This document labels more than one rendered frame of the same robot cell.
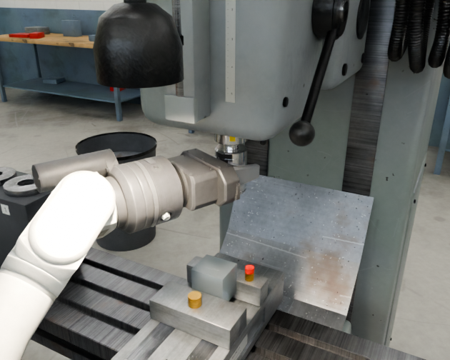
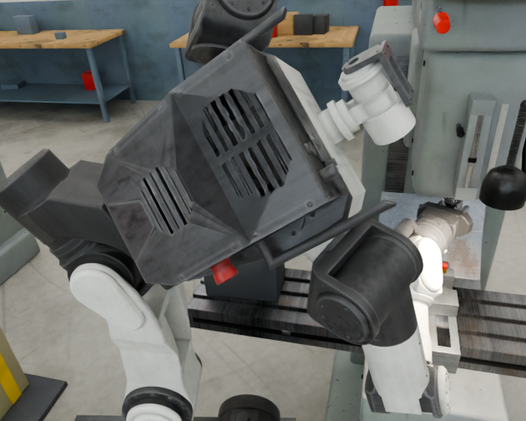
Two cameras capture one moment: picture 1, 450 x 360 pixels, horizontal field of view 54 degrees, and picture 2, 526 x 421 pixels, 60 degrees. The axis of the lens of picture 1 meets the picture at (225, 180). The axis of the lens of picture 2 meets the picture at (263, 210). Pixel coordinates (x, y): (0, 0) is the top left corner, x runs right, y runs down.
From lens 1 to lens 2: 0.74 m
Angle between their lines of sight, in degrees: 13
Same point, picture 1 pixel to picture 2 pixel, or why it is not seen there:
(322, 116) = not seen: hidden behind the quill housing
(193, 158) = (437, 210)
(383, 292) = (488, 259)
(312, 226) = not seen: hidden behind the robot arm
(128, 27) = (519, 185)
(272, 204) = (411, 213)
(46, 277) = (430, 300)
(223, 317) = (449, 299)
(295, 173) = not seen: hidden behind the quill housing
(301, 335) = (471, 299)
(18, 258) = (418, 293)
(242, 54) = (500, 160)
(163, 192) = (447, 238)
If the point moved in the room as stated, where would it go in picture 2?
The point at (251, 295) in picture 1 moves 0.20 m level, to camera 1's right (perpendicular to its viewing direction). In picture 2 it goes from (447, 281) to (512, 266)
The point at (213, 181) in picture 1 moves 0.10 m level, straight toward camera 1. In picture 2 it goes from (460, 224) to (490, 250)
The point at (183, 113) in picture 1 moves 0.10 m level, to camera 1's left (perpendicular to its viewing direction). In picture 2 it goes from (467, 196) to (422, 205)
